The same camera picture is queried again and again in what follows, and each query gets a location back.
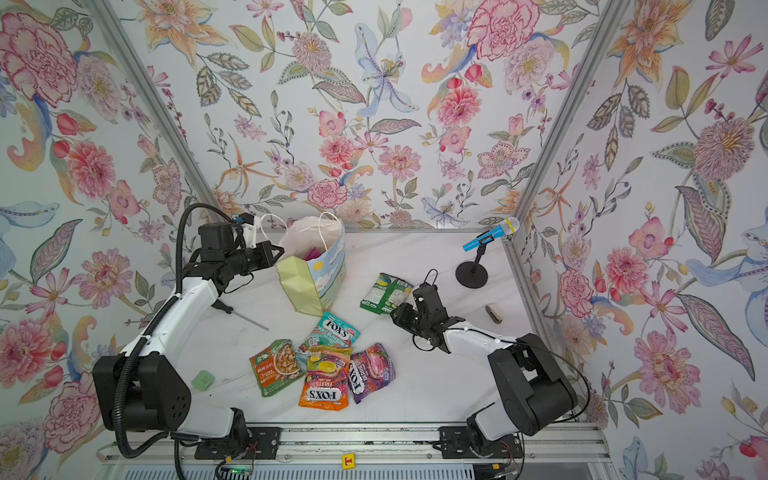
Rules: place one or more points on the teal Fox's candy packet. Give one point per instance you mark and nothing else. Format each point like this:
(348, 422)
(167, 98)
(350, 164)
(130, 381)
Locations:
(330, 331)

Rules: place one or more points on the purple Fox's candy packet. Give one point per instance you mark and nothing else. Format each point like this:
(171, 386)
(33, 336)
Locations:
(369, 371)

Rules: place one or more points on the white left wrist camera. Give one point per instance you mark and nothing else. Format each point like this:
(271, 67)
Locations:
(252, 231)

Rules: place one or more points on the orange Fox's fruits packet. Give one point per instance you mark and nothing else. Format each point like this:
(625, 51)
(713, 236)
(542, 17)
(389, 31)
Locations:
(326, 382)

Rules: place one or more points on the green orange snack packet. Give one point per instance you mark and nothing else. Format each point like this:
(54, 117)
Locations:
(276, 367)

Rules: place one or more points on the landscape print paper bag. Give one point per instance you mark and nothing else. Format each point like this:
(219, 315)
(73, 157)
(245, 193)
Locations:
(312, 286)

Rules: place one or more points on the black handled screwdriver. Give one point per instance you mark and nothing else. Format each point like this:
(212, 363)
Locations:
(240, 315)

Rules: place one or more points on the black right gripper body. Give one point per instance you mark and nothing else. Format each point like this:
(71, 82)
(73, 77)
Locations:
(427, 327)

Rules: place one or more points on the blue toy microphone on stand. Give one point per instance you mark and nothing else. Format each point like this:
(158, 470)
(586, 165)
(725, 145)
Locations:
(472, 274)

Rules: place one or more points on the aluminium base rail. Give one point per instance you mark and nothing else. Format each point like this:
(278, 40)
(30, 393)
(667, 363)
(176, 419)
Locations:
(421, 443)

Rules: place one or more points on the yellow tag with letter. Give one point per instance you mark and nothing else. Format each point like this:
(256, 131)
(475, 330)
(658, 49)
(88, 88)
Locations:
(348, 461)

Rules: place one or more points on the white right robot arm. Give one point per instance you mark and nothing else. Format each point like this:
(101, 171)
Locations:
(533, 391)

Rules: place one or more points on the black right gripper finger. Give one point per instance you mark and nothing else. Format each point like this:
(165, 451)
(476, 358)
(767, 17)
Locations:
(407, 325)
(403, 313)

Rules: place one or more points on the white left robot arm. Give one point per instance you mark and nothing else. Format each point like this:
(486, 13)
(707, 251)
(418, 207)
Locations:
(142, 397)

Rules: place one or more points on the purple grape snack packet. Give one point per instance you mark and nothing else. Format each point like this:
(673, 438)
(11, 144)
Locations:
(313, 254)

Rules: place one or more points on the small grey eraser block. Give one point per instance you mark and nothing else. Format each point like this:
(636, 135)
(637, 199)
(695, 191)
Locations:
(495, 313)

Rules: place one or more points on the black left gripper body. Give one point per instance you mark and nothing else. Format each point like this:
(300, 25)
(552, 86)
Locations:
(247, 260)

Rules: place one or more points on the green sponge piece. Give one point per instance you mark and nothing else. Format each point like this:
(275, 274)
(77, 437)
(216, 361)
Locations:
(203, 380)

